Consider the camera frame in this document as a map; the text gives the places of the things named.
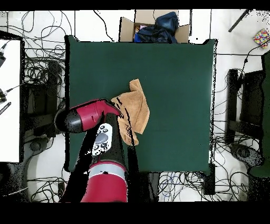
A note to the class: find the tan terry towel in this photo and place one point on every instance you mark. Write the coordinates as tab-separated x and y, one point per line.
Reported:
137	105

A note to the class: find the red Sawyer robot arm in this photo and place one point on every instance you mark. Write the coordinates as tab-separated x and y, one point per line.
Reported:
105	186

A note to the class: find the dark blue laundry pile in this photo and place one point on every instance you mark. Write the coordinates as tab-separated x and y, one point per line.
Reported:
162	29

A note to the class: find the dark green table cloth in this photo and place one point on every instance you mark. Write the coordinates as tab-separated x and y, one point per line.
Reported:
266	126
179	137

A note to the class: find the brown cardboard box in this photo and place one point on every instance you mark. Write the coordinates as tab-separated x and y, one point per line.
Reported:
126	29

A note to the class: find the black rectangular block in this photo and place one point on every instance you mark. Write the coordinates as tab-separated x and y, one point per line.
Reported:
209	179

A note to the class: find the black round stand base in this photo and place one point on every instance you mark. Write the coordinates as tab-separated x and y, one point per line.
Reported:
242	152

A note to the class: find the white desk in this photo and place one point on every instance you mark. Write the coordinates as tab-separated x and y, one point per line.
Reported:
9	105

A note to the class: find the grey metal bar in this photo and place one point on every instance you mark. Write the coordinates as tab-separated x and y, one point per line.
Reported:
238	21

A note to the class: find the black device on desk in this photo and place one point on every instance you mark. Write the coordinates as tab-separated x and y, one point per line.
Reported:
1	59

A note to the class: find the multicoloured patterned box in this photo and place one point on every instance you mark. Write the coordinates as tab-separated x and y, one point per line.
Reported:
261	38

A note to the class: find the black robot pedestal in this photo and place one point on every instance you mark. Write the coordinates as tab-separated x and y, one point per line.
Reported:
153	186

